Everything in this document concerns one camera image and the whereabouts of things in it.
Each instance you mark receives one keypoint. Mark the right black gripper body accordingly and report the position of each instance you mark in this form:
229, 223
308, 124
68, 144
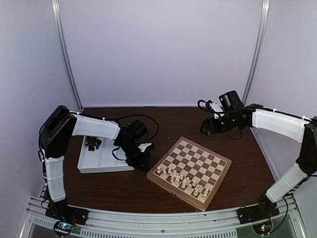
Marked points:
229, 123

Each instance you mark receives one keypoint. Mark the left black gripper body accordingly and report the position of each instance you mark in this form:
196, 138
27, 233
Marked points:
134, 158

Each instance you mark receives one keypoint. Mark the white plastic divided tray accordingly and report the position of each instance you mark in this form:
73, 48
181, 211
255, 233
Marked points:
101, 160

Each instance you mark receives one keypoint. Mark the wooden chess board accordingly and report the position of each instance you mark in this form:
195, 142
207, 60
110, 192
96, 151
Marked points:
203, 166

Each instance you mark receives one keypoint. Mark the white chess pawn corner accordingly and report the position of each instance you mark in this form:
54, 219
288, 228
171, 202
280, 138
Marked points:
203, 197

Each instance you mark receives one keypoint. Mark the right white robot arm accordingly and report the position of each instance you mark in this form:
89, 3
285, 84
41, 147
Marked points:
231, 113

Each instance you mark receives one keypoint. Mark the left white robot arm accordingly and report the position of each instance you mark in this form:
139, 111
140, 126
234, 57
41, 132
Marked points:
62, 125

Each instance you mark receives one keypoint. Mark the pile of dark chess pieces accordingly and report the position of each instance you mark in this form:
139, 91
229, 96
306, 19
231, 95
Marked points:
92, 143

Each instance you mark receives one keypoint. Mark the left control circuit board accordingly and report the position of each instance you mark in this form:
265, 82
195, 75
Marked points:
62, 228

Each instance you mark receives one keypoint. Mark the control circuit board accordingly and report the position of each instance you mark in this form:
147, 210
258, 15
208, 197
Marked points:
262, 229
62, 228

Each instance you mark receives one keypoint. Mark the right control circuit board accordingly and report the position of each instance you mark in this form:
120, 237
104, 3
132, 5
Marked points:
262, 229

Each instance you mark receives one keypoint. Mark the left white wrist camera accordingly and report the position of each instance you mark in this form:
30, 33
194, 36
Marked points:
146, 147

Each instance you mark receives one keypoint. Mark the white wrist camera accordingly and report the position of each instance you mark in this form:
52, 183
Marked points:
146, 147
214, 108

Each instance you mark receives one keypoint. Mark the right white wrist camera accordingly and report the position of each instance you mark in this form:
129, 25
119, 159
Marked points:
214, 108

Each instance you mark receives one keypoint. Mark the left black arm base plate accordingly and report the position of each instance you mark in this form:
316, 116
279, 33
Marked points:
62, 211

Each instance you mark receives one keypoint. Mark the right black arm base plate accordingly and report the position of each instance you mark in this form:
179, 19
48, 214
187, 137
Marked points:
256, 213

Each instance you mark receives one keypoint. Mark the aluminium front rail frame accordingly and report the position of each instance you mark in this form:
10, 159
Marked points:
212, 224

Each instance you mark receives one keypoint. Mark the right aluminium corner post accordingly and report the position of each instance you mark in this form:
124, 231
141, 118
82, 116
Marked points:
257, 50

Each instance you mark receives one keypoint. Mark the aluminium corner post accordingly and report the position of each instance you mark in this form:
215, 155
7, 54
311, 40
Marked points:
257, 50
64, 51

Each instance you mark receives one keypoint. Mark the left aluminium corner post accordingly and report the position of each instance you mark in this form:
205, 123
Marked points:
64, 51

